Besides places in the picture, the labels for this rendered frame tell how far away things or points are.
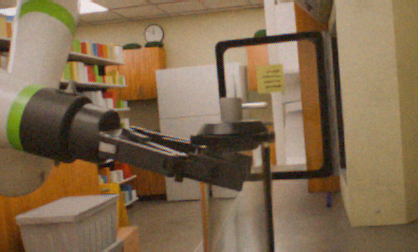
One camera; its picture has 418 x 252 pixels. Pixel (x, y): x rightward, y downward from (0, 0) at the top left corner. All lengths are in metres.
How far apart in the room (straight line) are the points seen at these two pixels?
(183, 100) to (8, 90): 5.41
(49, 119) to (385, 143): 0.60
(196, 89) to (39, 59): 5.13
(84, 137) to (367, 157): 0.54
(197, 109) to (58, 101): 5.38
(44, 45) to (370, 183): 0.67
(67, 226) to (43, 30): 2.07
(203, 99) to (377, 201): 5.13
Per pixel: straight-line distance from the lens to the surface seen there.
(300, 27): 1.27
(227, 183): 0.52
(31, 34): 0.93
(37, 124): 0.60
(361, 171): 0.90
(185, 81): 6.00
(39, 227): 3.00
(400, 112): 0.90
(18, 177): 0.74
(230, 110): 0.55
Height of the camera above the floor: 1.20
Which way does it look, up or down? 3 degrees down
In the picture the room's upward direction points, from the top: 5 degrees counter-clockwise
